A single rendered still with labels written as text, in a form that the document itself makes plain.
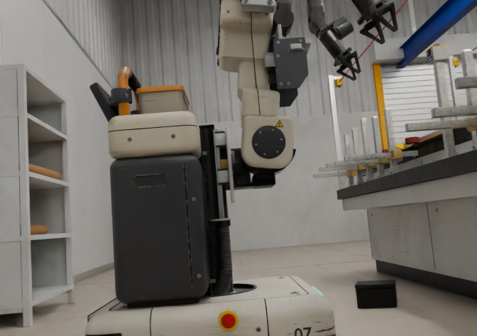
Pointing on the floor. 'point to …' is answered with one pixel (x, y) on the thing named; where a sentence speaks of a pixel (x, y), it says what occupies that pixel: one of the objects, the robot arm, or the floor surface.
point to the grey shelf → (33, 193)
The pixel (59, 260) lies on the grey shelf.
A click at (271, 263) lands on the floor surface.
